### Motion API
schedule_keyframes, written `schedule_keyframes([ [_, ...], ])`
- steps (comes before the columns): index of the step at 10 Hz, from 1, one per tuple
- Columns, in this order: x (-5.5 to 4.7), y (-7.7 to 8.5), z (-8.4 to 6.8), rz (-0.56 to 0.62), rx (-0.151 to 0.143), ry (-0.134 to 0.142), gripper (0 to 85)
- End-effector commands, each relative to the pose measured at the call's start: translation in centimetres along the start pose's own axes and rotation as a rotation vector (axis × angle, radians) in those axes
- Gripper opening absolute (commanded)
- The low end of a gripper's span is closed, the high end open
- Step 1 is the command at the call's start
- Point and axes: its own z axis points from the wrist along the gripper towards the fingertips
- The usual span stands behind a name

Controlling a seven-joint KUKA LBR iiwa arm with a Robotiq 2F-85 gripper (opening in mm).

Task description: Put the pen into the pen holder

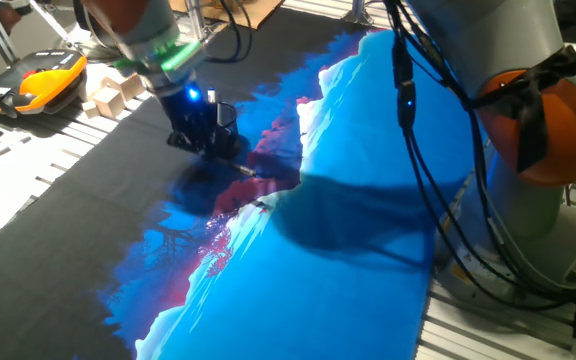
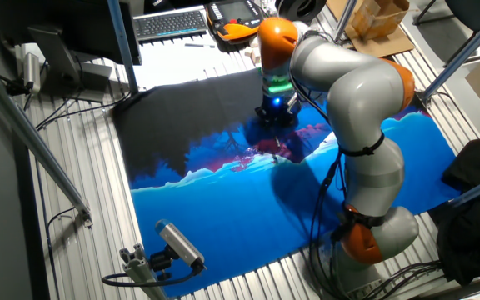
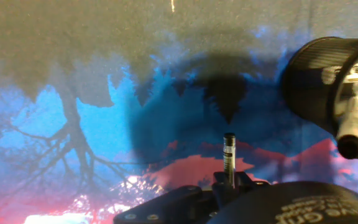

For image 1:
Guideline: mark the thin black gel pen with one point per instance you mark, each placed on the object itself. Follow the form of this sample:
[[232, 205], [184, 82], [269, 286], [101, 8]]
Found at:
[[240, 168]]

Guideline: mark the black ribbon tie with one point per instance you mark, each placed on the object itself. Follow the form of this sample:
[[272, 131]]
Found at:
[[528, 125]]

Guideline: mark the printed landscape cloth mat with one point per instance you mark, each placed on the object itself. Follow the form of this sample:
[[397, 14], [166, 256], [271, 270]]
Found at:
[[68, 225]]

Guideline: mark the aluminium post foot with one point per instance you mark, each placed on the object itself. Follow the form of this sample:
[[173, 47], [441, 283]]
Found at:
[[358, 10]]

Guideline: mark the black mesh pen holder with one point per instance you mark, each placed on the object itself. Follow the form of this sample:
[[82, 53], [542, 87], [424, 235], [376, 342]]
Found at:
[[229, 135]]

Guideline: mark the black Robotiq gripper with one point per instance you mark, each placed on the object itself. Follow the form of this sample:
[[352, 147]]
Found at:
[[183, 115]]

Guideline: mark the brown cardboard sheet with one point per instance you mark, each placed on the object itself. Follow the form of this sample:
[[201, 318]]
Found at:
[[263, 7]]

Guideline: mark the orange grey teach pendant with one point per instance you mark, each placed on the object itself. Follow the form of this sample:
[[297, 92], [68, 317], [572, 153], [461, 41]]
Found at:
[[43, 80]]

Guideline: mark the green wrist flange mount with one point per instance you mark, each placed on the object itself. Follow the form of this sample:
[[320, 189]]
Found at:
[[178, 57]]

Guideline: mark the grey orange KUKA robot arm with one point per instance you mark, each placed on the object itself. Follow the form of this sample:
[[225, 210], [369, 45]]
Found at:
[[493, 35]]

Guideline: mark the blue cap whiteboard marker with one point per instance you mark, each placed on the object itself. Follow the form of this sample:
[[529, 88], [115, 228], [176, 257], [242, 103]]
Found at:
[[211, 96]]

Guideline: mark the small wooden block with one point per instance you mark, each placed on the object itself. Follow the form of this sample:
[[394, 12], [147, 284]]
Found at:
[[89, 109]]

